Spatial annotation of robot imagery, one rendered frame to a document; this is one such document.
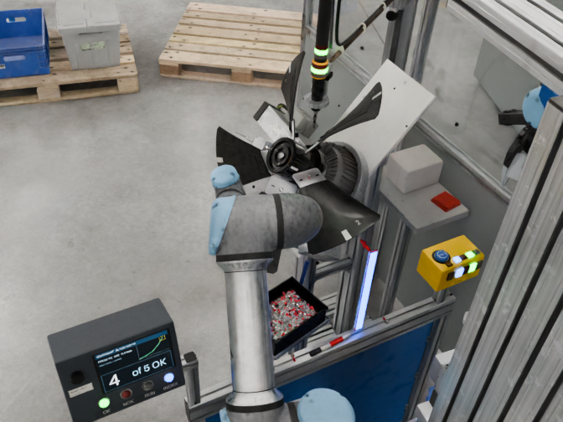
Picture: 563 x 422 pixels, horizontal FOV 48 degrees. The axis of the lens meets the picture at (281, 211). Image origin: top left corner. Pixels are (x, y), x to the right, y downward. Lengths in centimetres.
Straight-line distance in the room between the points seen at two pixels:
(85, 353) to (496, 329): 86
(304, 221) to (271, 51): 367
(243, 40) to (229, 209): 382
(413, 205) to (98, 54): 283
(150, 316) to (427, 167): 131
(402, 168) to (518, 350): 156
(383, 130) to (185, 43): 303
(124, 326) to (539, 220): 95
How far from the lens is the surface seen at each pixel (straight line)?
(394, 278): 276
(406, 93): 211
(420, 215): 236
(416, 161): 243
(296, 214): 126
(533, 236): 81
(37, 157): 414
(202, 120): 431
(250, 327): 126
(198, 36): 507
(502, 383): 96
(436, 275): 190
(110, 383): 149
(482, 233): 248
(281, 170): 191
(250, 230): 124
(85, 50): 461
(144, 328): 144
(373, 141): 211
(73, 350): 144
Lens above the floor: 238
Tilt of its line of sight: 42 degrees down
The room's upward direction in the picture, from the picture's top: 3 degrees clockwise
